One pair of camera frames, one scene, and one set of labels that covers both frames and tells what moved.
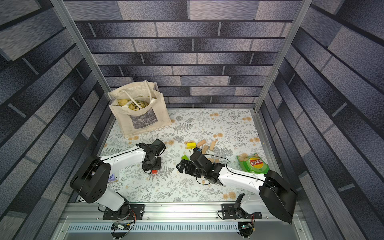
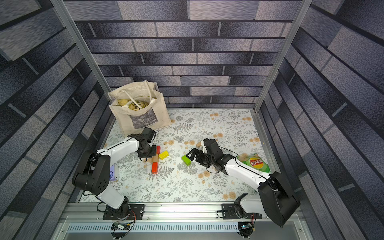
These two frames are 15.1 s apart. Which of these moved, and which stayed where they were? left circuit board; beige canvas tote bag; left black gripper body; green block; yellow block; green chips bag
Moved: left black gripper body; yellow block
Stayed: green block; left circuit board; beige canvas tote bag; green chips bag
